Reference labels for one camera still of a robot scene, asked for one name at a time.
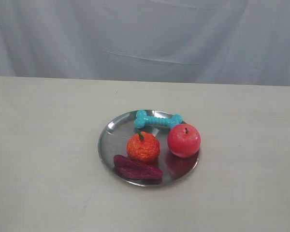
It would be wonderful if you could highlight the turquoise toy bone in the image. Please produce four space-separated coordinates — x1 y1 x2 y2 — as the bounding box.
134 110 183 129

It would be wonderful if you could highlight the orange tangerine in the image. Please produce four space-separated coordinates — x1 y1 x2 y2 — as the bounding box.
127 131 160 163

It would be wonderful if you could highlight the round stainless steel plate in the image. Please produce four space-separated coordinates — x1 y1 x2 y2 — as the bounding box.
98 111 201 188

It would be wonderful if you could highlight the red apple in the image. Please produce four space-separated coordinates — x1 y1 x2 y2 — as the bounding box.
167 124 201 159

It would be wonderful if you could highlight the purple sweet potato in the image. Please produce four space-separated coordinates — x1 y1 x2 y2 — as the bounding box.
113 155 163 180

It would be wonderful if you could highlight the white backdrop cloth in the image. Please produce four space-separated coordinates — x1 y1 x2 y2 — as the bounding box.
0 0 290 86

